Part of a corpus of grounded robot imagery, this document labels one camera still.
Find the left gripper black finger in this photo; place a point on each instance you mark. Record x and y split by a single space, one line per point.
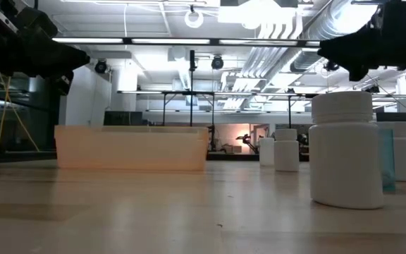
65 60
66 83

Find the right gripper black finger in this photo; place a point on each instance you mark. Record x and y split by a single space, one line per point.
351 49
358 73

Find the teal translucent pill bottle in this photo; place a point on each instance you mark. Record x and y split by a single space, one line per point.
388 158

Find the small white pill bottle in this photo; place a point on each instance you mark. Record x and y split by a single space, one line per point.
266 151

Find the black background robot arm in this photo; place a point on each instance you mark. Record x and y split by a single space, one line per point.
247 139
211 139

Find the large white pill bottle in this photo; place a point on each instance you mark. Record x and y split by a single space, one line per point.
345 158

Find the translucent orange plastic basket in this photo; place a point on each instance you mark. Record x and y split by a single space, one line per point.
129 148

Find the wide black monitor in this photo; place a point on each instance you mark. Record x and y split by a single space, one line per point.
397 116

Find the cardboard box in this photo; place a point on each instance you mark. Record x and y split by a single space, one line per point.
232 149

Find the round black ceiling camera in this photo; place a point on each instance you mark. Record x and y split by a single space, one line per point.
217 63
100 66

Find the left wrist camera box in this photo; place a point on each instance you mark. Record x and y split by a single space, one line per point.
34 24

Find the black background frame rig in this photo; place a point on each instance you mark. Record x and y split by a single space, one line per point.
175 93

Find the black camera pole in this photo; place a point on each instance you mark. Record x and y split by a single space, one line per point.
192 88

